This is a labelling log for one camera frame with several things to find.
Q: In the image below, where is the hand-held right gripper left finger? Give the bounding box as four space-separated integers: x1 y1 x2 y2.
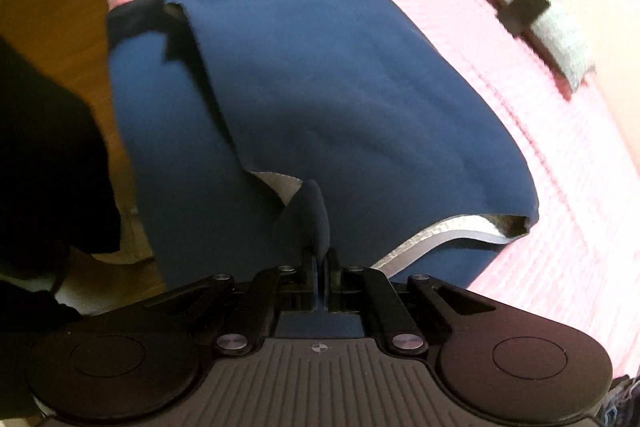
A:
146 252 318 355

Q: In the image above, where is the small black box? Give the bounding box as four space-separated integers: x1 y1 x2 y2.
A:
500 0 552 34

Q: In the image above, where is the blue garment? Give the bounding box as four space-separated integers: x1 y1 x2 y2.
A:
106 0 541 338

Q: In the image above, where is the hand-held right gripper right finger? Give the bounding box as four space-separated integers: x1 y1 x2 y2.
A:
320 249 502 354

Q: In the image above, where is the pink blanket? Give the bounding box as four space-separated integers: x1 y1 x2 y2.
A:
106 0 640 383

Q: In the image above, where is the grey folded cloth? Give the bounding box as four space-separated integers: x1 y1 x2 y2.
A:
465 0 599 94

